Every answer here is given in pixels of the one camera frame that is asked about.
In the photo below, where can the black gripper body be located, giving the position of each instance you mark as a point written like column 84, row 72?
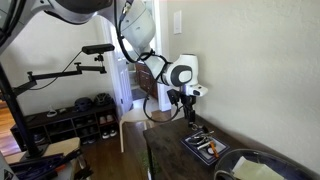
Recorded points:
column 188, row 103

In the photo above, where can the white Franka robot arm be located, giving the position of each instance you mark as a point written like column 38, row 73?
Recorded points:
column 140, row 26

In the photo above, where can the grey rimmed black key fob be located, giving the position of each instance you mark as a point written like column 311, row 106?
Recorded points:
column 200, row 137

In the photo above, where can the black VW key fob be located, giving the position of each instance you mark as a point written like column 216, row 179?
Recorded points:
column 195, row 141

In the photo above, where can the round white key tag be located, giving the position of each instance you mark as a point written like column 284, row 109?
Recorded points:
column 210, row 151

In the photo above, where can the square blue rimmed key tray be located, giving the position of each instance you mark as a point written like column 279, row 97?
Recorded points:
column 203, row 159

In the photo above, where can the dark blue oval bowl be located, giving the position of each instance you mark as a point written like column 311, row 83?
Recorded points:
column 230, row 160

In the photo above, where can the bunch of metal keys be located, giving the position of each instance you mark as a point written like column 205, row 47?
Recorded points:
column 206, row 135

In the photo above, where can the dark wooden console table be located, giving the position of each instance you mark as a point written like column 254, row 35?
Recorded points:
column 166, row 146

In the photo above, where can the brown wooden dresser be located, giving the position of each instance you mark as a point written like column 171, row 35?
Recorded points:
column 146, row 80

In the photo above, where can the white round stool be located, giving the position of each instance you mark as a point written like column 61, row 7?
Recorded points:
column 133, row 116

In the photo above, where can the white door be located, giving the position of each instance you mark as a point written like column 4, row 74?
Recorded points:
column 121, row 73

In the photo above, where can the black bicycle helmet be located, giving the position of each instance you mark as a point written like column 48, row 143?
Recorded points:
column 83, row 104
column 104, row 99

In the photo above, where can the dark wooden shoe rack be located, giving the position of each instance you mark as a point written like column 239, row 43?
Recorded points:
column 66, row 115

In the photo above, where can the black stand pole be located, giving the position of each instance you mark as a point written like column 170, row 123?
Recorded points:
column 16, row 113

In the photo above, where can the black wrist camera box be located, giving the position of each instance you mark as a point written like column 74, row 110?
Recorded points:
column 173, row 97

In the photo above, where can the white light switch plate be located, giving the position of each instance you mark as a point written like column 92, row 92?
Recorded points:
column 177, row 22

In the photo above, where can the black bar camera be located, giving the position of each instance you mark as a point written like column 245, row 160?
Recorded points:
column 98, row 49

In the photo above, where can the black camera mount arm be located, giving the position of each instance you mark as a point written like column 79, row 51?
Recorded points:
column 60, row 73

